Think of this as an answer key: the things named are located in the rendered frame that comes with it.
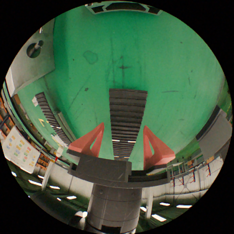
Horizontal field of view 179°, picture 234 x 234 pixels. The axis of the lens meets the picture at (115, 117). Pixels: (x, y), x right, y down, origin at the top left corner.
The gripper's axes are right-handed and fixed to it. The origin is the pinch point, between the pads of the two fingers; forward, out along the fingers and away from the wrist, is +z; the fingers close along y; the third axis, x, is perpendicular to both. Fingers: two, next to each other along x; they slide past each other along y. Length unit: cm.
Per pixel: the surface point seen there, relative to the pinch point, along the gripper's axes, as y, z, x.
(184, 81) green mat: -10.7, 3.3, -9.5
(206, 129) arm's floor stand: -37.7, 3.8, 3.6
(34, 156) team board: 289, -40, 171
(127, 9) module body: -0.3, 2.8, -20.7
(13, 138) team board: 286, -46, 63
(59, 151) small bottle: 37.2, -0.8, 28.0
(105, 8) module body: 2.9, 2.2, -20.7
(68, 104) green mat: 13.1, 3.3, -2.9
